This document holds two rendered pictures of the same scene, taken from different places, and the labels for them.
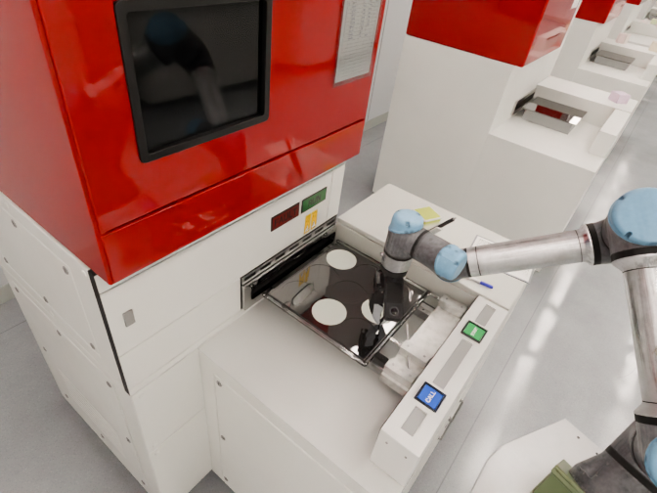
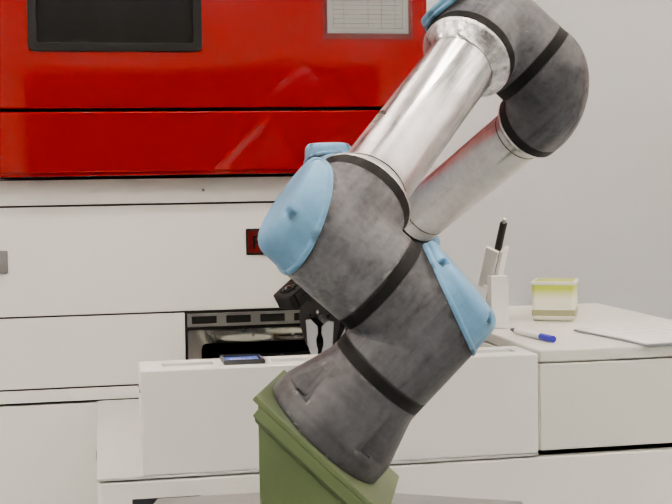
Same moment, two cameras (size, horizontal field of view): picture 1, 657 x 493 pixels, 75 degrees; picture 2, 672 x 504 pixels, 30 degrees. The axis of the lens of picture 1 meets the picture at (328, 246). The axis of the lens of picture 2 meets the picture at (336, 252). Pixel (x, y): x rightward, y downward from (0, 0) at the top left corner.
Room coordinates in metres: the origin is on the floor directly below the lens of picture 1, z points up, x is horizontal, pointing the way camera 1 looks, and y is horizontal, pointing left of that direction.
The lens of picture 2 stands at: (-0.50, -1.62, 1.20)
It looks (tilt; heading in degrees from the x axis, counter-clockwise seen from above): 3 degrees down; 47
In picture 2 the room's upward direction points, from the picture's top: 1 degrees counter-clockwise
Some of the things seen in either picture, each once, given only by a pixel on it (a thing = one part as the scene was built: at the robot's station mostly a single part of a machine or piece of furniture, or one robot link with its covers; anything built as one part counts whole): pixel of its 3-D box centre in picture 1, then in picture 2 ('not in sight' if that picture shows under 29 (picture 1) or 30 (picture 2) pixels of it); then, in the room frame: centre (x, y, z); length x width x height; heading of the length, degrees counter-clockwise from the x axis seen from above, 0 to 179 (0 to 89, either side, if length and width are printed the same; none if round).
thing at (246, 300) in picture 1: (293, 263); (307, 351); (1.04, 0.10, 0.89); 0.44 x 0.02 x 0.10; 148
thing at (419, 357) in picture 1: (415, 354); not in sight; (0.75, -0.27, 0.89); 0.08 x 0.03 x 0.03; 58
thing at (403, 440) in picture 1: (446, 378); (338, 407); (0.69, -0.35, 0.89); 0.55 x 0.09 x 0.14; 148
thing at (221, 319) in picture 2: (293, 246); (306, 316); (1.05, 0.11, 0.96); 0.44 x 0.01 x 0.02; 148
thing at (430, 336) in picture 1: (425, 343); not in sight; (0.82, -0.31, 0.87); 0.36 x 0.08 x 0.03; 148
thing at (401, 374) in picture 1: (400, 373); not in sight; (0.68, -0.23, 0.89); 0.08 x 0.03 x 0.03; 58
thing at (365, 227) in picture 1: (433, 251); (574, 365); (1.22, -0.37, 0.89); 0.62 x 0.35 x 0.14; 58
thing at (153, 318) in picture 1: (249, 256); (209, 286); (0.90, 0.21, 1.02); 0.82 x 0.03 x 0.40; 148
